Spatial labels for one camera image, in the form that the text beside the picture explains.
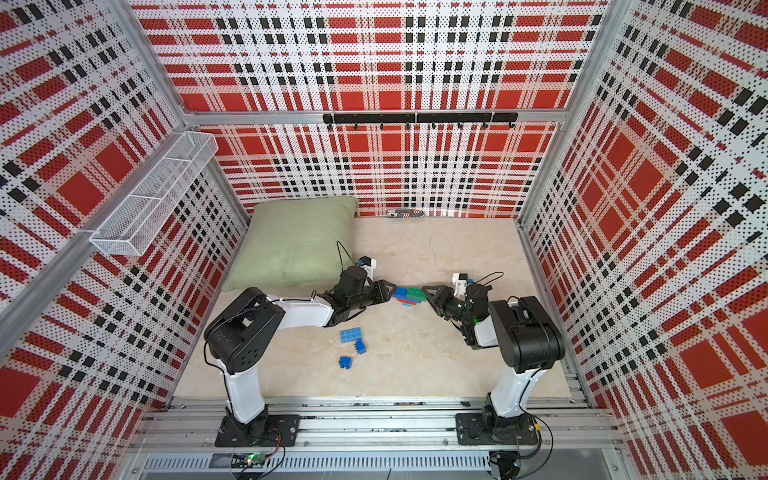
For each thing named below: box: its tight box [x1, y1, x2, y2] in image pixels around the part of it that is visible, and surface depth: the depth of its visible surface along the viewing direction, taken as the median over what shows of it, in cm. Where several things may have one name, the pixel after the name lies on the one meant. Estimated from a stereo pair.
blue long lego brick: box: [393, 287, 416, 302], surface depth 95 cm
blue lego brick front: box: [339, 356, 353, 370], surface depth 86 cm
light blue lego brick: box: [340, 327, 363, 343], surface depth 92 cm
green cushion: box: [222, 197, 359, 292], surface depth 97 cm
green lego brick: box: [406, 287, 427, 301], surface depth 92 cm
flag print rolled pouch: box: [387, 209, 425, 218], surface depth 125 cm
